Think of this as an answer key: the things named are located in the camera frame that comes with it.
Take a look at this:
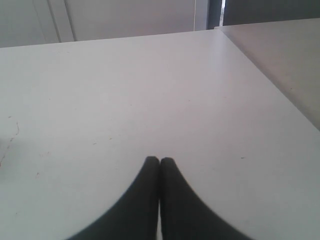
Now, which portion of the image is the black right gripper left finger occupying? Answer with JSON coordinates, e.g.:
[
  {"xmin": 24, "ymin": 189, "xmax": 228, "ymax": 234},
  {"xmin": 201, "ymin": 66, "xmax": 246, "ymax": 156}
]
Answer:
[{"xmin": 70, "ymin": 156, "xmax": 160, "ymax": 240}]

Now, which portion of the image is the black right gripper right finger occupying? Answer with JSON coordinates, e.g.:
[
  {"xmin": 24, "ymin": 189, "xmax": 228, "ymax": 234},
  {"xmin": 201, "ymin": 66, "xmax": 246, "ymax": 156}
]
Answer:
[{"xmin": 159, "ymin": 157, "xmax": 249, "ymax": 240}]

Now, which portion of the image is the beige side table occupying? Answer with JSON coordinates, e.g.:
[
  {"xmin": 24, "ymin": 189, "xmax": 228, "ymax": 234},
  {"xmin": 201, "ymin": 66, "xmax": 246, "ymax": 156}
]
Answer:
[{"xmin": 218, "ymin": 18, "xmax": 320, "ymax": 129}]

